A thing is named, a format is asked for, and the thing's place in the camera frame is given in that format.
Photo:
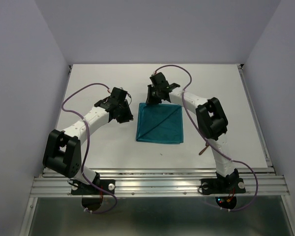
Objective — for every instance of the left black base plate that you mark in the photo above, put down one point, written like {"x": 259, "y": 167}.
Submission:
{"x": 79, "y": 188}

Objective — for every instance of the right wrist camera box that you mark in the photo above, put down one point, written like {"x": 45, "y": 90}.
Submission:
{"x": 158, "y": 80}

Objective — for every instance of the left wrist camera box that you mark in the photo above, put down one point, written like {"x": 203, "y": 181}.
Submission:
{"x": 118, "y": 94}

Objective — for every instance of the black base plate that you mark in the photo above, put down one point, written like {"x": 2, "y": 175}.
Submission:
{"x": 79, "y": 188}
{"x": 220, "y": 186}

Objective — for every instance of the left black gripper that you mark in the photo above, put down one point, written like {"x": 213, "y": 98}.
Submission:
{"x": 128, "y": 116}

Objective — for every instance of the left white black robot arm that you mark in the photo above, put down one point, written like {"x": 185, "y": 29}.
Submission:
{"x": 63, "y": 149}

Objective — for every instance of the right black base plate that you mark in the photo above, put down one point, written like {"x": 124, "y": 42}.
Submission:
{"x": 220, "y": 186}

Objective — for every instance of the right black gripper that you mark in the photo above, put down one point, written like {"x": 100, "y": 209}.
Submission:
{"x": 149, "y": 100}

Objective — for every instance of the teal cloth napkin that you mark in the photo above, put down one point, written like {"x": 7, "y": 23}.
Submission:
{"x": 160, "y": 124}

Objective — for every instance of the brown wooden fork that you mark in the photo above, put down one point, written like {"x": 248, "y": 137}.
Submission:
{"x": 204, "y": 149}

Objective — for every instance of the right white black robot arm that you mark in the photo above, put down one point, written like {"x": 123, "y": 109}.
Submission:
{"x": 211, "y": 120}

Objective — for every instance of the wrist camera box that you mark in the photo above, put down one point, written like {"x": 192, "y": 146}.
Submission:
{"x": 118, "y": 94}
{"x": 158, "y": 80}

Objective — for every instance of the aluminium frame rail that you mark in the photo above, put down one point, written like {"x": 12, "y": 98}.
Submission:
{"x": 161, "y": 182}

